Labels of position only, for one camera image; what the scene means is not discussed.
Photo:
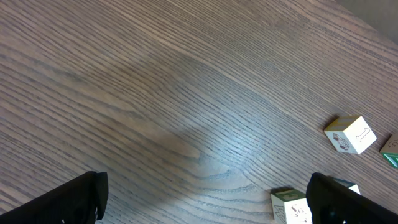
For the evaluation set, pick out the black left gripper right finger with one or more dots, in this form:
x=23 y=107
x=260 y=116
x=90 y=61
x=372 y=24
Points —
x=358 y=209

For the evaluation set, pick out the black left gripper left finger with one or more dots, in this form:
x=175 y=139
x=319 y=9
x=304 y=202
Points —
x=82 y=200

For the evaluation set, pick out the white block blue side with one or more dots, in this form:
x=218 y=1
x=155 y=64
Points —
x=290 y=207

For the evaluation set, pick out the white X block yellow side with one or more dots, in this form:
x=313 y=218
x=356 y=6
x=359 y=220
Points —
x=389 y=150

